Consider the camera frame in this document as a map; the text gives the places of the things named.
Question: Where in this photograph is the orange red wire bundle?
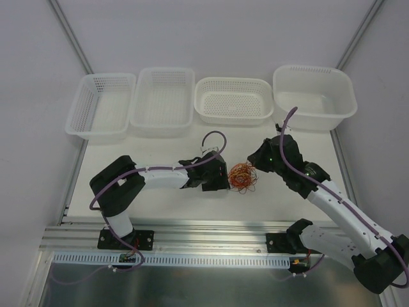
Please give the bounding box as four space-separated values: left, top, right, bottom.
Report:
227 161 260 195

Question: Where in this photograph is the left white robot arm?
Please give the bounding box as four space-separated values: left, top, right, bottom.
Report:
89 150 230 250

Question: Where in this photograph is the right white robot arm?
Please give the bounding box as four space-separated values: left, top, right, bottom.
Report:
247 134 408 294

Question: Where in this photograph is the far-right white plastic tub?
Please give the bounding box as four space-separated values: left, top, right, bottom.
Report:
272 65 358 131

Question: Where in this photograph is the far-left white perforated basket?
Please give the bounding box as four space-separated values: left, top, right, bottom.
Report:
65 73 136 142

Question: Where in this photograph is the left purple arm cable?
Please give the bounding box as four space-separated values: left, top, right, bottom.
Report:
89 130 228 212

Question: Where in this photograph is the aluminium mounting rail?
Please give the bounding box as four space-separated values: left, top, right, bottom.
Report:
40 217 293 255

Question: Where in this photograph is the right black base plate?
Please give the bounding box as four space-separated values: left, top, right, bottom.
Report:
265 233 308 255

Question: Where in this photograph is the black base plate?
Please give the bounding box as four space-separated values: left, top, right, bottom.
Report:
265 233 308 255
97 229 155 251

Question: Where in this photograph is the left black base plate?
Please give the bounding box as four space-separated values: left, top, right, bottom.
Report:
97 229 155 251

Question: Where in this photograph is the white slotted cable duct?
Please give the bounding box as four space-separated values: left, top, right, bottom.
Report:
52 251 290 269

